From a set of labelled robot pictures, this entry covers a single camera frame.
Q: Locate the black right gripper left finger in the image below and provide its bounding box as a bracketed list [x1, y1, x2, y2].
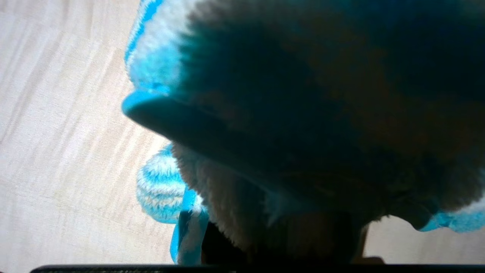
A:
[201, 220, 247, 265]

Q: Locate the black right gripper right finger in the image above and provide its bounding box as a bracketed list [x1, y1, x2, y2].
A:
[318, 224, 367, 265]

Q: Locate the teal white striped cloth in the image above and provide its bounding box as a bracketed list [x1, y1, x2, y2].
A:
[122, 0, 485, 266]

